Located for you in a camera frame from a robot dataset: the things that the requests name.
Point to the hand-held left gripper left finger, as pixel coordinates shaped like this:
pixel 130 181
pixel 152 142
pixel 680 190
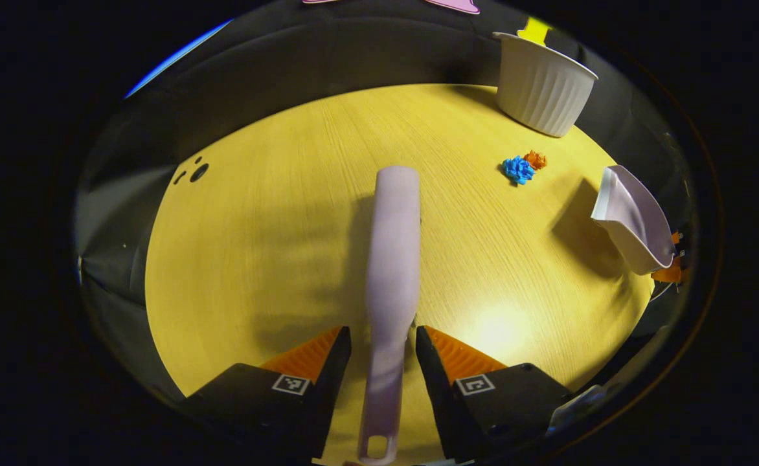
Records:
pixel 331 388

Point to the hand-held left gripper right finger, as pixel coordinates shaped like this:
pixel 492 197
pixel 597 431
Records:
pixel 434 388

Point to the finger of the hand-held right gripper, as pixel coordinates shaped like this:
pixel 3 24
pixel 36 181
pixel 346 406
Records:
pixel 671 273

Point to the pink dustpan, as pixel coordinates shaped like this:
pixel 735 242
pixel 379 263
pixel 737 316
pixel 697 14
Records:
pixel 635 226

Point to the orange paper scrap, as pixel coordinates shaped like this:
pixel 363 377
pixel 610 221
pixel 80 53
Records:
pixel 536 160

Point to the blue paper scrap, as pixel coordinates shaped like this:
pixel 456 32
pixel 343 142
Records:
pixel 519 169

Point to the white ribbed garbage bin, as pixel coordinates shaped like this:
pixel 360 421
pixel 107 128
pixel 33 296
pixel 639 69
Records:
pixel 541 87

